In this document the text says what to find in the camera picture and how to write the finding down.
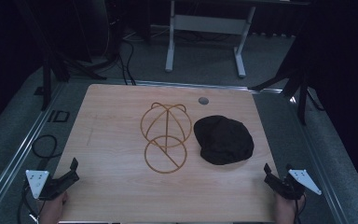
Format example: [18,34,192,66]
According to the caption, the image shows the black floor cables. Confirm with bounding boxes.
[117,38,138,87]

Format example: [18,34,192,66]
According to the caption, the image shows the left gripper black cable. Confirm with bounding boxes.
[17,180,46,224]

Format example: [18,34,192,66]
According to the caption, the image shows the black cloth hat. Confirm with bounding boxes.
[193,115,255,166]

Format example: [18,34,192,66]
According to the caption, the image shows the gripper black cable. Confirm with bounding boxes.
[294,192,308,224]
[17,180,46,224]

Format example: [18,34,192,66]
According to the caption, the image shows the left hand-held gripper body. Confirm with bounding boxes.
[25,169,73,201]

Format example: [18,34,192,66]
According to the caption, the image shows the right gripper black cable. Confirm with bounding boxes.
[294,192,308,224]

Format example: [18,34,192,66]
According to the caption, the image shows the person's right hand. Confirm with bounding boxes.
[273,191,307,224]

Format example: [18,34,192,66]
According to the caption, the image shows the gold wire hat stand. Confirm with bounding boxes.
[140,102,193,175]

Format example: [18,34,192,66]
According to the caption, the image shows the black tripod stand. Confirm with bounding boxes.
[250,46,325,126]
[12,0,108,112]

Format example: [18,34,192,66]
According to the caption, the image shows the black looped floor cable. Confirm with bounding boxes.
[31,133,63,160]

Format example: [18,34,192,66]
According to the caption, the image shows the white metal desk frame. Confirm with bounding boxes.
[164,0,257,79]

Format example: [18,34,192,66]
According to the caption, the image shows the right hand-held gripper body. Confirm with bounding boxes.
[274,163,323,201]

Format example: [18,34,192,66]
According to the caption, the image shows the person's left hand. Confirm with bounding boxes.
[38,190,70,224]

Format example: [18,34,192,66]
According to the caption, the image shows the silver metal floor rail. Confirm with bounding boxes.
[0,81,68,216]

